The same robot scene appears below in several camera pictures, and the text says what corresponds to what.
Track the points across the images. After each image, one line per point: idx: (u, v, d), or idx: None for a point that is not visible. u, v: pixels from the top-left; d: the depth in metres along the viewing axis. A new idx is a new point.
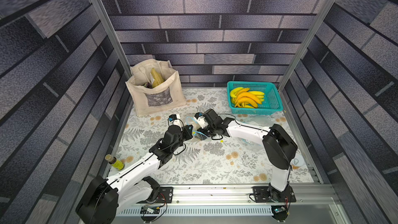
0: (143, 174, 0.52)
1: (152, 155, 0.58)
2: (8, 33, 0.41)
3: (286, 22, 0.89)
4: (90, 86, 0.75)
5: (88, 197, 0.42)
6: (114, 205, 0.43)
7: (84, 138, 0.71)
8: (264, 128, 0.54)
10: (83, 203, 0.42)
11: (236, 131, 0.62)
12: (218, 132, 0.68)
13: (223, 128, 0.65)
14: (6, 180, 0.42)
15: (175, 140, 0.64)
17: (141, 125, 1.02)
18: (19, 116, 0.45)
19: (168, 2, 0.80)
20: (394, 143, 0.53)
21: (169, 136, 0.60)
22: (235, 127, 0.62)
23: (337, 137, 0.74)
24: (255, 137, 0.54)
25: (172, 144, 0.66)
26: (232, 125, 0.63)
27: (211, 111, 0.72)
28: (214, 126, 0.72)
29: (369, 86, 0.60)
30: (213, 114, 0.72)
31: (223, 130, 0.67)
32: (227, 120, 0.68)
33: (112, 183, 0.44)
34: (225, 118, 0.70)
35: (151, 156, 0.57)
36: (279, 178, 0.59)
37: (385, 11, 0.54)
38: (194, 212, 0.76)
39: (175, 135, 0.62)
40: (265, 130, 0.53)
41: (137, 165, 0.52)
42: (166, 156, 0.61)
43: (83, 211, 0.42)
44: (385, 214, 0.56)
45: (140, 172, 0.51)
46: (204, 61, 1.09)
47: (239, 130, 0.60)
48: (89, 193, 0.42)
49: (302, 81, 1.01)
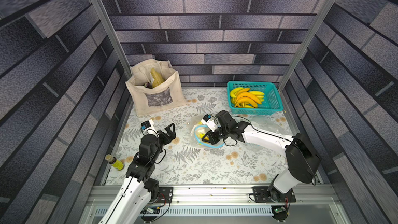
0: (129, 205, 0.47)
1: (131, 180, 0.53)
2: (8, 33, 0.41)
3: (286, 22, 0.89)
4: (90, 86, 0.75)
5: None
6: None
7: (84, 138, 0.71)
8: (286, 137, 0.50)
10: None
11: (253, 138, 0.58)
12: (233, 136, 0.64)
13: (238, 132, 0.62)
14: (6, 180, 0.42)
15: (153, 151, 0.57)
17: (141, 125, 1.02)
18: (19, 116, 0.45)
19: (168, 2, 0.80)
20: (394, 143, 0.53)
21: (145, 149, 0.56)
22: (252, 133, 0.58)
23: (338, 137, 0.74)
24: (276, 146, 0.50)
25: (151, 155, 0.61)
26: (248, 130, 0.60)
27: (225, 113, 0.68)
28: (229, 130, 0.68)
29: (369, 86, 0.60)
30: (227, 116, 0.68)
31: (238, 135, 0.64)
32: (243, 124, 0.64)
33: None
34: (240, 123, 0.66)
35: (129, 182, 0.52)
36: (287, 183, 0.57)
37: (385, 11, 0.54)
38: (194, 212, 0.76)
39: (152, 145, 0.58)
40: (288, 140, 0.49)
41: (118, 200, 0.48)
42: (148, 169, 0.57)
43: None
44: (385, 214, 0.56)
45: (124, 205, 0.48)
46: (204, 61, 1.09)
47: (257, 136, 0.56)
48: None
49: (302, 81, 1.01)
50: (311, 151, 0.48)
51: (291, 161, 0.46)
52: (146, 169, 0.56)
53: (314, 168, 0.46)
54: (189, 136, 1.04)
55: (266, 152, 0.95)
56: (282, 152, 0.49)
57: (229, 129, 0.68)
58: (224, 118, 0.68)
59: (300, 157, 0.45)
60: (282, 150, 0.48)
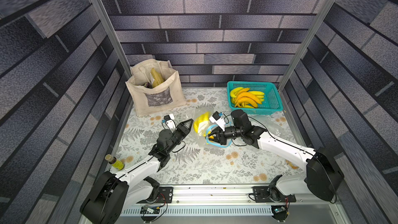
0: (145, 173, 0.56)
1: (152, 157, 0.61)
2: (7, 33, 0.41)
3: (286, 22, 0.89)
4: (90, 86, 0.75)
5: (96, 193, 0.43)
6: (122, 199, 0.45)
7: (84, 138, 0.71)
8: (307, 151, 0.47)
10: (91, 199, 0.42)
11: (268, 145, 0.56)
12: (247, 141, 0.61)
13: (253, 137, 0.59)
14: (6, 180, 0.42)
15: (168, 144, 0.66)
17: (141, 125, 1.02)
18: (19, 116, 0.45)
19: (168, 2, 0.80)
20: (394, 144, 0.53)
21: (162, 142, 0.61)
22: (268, 141, 0.55)
23: (338, 137, 0.74)
24: (295, 158, 0.47)
25: (167, 148, 0.67)
26: (265, 139, 0.57)
27: (243, 115, 0.63)
28: (243, 133, 0.66)
29: (369, 86, 0.60)
30: (245, 119, 0.64)
31: (252, 140, 0.60)
32: (259, 131, 0.61)
33: (121, 177, 0.46)
34: (256, 129, 0.63)
35: (151, 158, 0.61)
36: (293, 187, 0.56)
37: (385, 11, 0.54)
38: (194, 212, 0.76)
39: (167, 140, 0.62)
40: (309, 153, 0.46)
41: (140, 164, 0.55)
42: (164, 159, 0.64)
43: (90, 207, 0.42)
44: (385, 215, 0.56)
45: (144, 170, 0.54)
46: (204, 61, 1.09)
47: (273, 145, 0.54)
48: (98, 186, 0.43)
49: (302, 81, 1.01)
50: (335, 167, 0.45)
51: (311, 176, 0.43)
52: (161, 160, 0.63)
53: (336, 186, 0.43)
54: (189, 136, 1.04)
55: (266, 152, 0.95)
56: (301, 164, 0.46)
57: (244, 132, 0.66)
58: (242, 120, 0.64)
59: (323, 174, 0.43)
60: (302, 162, 0.45)
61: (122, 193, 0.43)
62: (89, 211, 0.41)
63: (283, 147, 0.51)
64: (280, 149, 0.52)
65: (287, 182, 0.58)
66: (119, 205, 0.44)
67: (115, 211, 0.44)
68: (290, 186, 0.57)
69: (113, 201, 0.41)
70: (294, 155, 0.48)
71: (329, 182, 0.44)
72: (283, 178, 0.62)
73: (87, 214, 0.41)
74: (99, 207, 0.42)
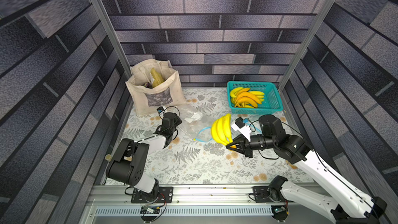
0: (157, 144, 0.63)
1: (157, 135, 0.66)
2: (7, 33, 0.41)
3: (286, 22, 0.89)
4: (90, 86, 0.75)
5: (121, 153, 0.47)
6: (145, 157, 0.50)
7: (84, 138, 0.71)
8: (364, 198, 0.40)
10: (116, 159, 0.47)
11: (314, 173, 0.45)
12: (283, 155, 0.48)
13: (293, 151, 0.47)
14: (6, 180, 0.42)
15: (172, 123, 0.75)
17: (141, 125, 1.02)
18: (19, 116, 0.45)
19: (168, 1, 0.79)
20: (394, 143, 0.53)
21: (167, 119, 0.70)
22: (317, 169, 0.44)
23: (338, 137, 0.74)
24: (346, 201, 0.40)
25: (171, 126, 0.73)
26: (313, 164, 0.45)
27: (276, 120, 0.50)
28: (276, 144, 0.51)
29: (369, 86, 0.60)
30: (278, 126, 0.51)
31: (292, 154, 0.47)
32: (300, 143, 0.49)
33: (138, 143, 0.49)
34: (296, 140, 0.49)
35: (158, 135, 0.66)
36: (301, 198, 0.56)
37: (385, 11, 0.54)
38: (194, 212, 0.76)
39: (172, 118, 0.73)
40: (367, 202, 0.40)
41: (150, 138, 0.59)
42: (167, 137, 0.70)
43: (117, 166, 0.46)
44: (385, 214, 0.56)
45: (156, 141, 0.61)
46: (204, 61, 1.09)
47: (323, 176, 0.43)
48: (122, 149, 0.48)
49: (302, 81, 1.01)
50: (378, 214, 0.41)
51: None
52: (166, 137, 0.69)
53: None
54: (189, 136, 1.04)
55: (266, 152, 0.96)
56: (351, 210, 0.40)
57: (278, 143, 0.50)
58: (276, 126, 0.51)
59: None
60: (357, 211, 0.39)
61: (144, 151, 0.49)
62: (114, 171, 0.45)
63: (335, 184, 0.42)
64: (332, 185, 0.42)
65: (300, 196, 0.56)
66: (143, 164, 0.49)
67: (140, 169, 0.49)
68: (301, 199, 0.56)
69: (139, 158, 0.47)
70: (349, 200, 0.40)
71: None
72: (291, 184, 0.63)
73: (114, 175, 0.45)
74: (124, 167, 0.46)
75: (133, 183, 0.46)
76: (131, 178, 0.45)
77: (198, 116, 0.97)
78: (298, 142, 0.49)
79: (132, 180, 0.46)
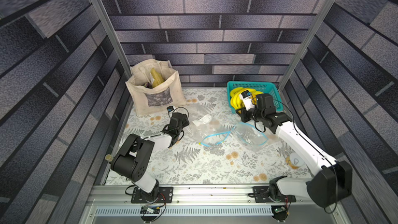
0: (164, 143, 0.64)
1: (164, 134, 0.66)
2: (8, 33, 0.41)
3: (286, 22, 0.89)
4: (90, 86, 0.75)
5: (127, 148, 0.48)
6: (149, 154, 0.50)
7: (84, 138, 0.71)
8: (328, 157, 0.44)
10: (122, 154, 0.48)
11: (287, 136, 0.52)
12: (266, 124, 0.59)
13: (274, 120, 0.57)
14: (6, 180, 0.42)
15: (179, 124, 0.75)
17: (141, 125, 1.02)
18: (19, 116, 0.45)
19: (168, 1, 0.79)
20: (394, 143, 0.53)
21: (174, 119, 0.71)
22: (289, 132, 0.52)
23: (338, 137, 0.74)
24: (310, 159, 0.45)
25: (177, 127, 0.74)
26: (286, 128, 0.54)
27: (268, 97, 0.62)
28: (263, 116, 0.61)
29: (369, 86, 0.60)
30: (269, 101, 0.62)
31: (272, 123, 0.57)
32: (282, 117, 0.57)
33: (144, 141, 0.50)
34: (280, 114, 0.59)
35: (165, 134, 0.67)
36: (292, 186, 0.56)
37: (385, 11, 0.54)
38: (194, 213, 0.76)
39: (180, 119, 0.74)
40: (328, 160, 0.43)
41: None
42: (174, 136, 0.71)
43: (122, 160, 0.47)
44: (385, 214, 0.56)
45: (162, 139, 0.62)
46: (204, 61, 1.09)
47: (294, 138, 0.50)
48: (128, 144, 0.49)
49: (302, 81, 1.01)
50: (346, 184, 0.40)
51: (317, 179, 0.41)
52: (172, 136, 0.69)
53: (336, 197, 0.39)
54: (189, 136, 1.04)
55: (266, 152, 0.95)
56: (313, 168, 0.42)
57: (266, 114, 0.60)
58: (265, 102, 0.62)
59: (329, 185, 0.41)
60: (315, 167, 0.42)
61: (150, 148, 0.50)
62: (119, 166, 0.46)
63: (303, 144, 0.48)
64: (300, 145, 0.48)
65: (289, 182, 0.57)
66: (146, 160, 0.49)
67: (143, 166, 0.49)
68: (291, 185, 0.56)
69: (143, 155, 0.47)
70: (311, 156, 0.45)
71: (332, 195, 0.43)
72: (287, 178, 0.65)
73: (118, 168, 0.46)
74: (129, 162, 0.47)
75: (136, 179, 0.47)
76: (134, 174, 0.46)
77: (207, 120, 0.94)
78: (283, 116, 0.58)
79: (135, 176, 0.46)
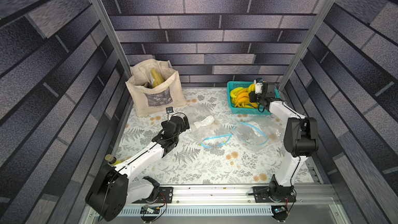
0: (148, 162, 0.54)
1: (156, 144, 0.59)
2: (8, 33, 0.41)
3: (286, 22, 0.89)
4: (90, 86, 0.75)
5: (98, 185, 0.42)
6: (124, 191, 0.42)
7: (84, 138, 0.71)
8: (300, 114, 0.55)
10: (94, 191, 0.42)
11: (275, 108, 0.67)
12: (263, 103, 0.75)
13: (268, 101, 0.72)
14: (6, 180, 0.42)
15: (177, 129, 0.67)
17: (141, 125, 1.02)
18: (19, 116, 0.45)
19: (168, 1, 0.79)
20: (394, 143, 0.53)
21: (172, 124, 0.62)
22: (277, 103, 0.68)
23: (338, 137, 0.74)
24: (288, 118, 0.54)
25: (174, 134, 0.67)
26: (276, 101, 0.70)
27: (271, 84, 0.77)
28: (262, 98, 0.77)
29: (369, 86, 0.60)
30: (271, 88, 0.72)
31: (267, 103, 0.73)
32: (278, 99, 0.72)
33: (120, 170, 0.45)
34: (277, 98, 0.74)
35: (154, 145, 0.58)
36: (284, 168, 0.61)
37: (385, 11, 0.54)
38: (194, 213, 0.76)
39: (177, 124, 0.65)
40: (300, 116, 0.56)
41: (142, 154, 0.53)
42: (169, 144, 0.62)
43: (94, 199, 0.42)
44: (385, 214, 0.56)
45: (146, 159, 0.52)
46: (204, 61, 1.09)
47: (280, 107, 0.64)
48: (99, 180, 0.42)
49: (302, 81, 1.01)
50: (312, 135, 0.53)
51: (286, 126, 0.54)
52: (167, 144, 0.62)
53: (300, 142, 0.53)
54: (189, 136, 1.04)
55: (266, 152, 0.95)
56: None
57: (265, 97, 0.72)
58: (267, 87, 0.77)
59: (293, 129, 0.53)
60: None
61: (122, 187, 0.42)
62: (93, 202, 0.42)
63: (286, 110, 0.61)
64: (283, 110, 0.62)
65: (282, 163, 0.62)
66: (122, 197, 0.44)
67: (118, 204, 0.43)
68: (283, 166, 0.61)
69: (113, 196, 0.40)
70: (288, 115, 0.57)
71: (296, 139, 0.53)
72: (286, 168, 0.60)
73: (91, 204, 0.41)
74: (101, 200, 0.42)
75: (110, 216, 0.42)
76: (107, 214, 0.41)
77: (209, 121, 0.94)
78: (278, 98, 0.73)
79: (109, 215, 0.41)
